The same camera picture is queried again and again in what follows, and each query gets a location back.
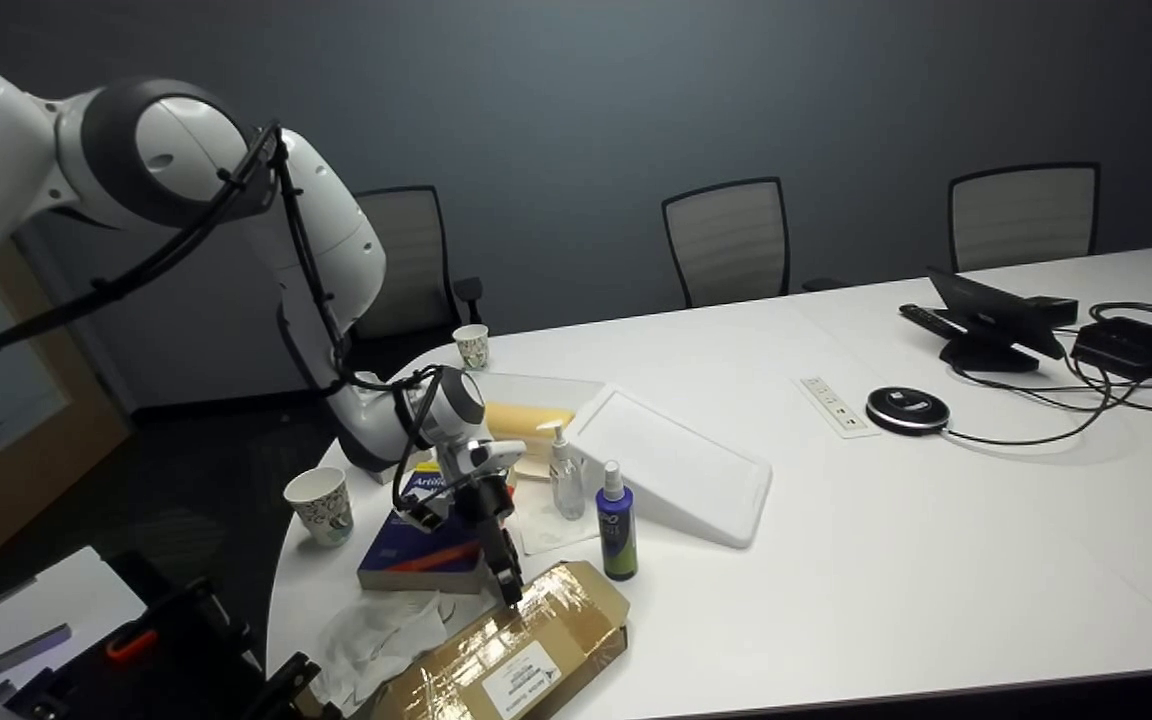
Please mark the black mesh office chair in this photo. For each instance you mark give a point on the black mesh office chair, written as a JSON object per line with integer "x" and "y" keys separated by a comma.
{"x": 1020, "y": 212}
{"x": 731, "y": 240}
{"x": 408, "y": 265}

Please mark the large patterned paper cup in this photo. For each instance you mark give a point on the large patterned paper cup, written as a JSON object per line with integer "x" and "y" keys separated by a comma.
{"x": 323, "y": 506}

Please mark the blue Artificial Intelligence book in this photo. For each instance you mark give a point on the blue Artificial Intelligence book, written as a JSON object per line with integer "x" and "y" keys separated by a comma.
{"x": 408, "y": 550}

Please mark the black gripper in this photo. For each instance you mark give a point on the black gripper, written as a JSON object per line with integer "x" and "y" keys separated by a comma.
{"x": 469, "y": 500}

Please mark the white remote control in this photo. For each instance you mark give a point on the white remote control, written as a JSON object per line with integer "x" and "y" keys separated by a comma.
{"x": 832, "y": 405}

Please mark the black conference phone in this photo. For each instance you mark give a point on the black conference phone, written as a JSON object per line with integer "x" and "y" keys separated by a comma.
{"x": 988, "y": 320}

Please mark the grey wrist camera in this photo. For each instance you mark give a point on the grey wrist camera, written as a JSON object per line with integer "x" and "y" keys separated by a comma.
{"x": 488, "y": 453}

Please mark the white paper sheet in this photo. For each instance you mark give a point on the white paper sheet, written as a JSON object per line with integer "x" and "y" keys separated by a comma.
{"x": 29, "y": 621}

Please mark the small white paper cup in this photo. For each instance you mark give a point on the small white paper cup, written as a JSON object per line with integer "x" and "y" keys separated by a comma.
{"x": 474, "y": 347}

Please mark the round black speakerphone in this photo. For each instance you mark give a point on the round black speakerphone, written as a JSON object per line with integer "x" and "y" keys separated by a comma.
{"x": 906, "y": 410}

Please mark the purple spray bottle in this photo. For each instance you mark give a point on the purple spray bottle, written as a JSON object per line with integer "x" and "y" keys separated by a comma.
{"x": 618, "y": 526}

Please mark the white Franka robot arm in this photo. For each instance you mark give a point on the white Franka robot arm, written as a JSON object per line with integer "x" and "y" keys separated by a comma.
{"x": 323, "y": 240}

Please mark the black power adapter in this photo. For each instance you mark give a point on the black power adapter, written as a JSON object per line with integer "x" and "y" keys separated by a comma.
{"x": 1129, "y": 347}

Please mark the black equipment case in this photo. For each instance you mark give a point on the black equipment case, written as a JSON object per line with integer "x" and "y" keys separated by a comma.
{"x": 162, "y": 663}

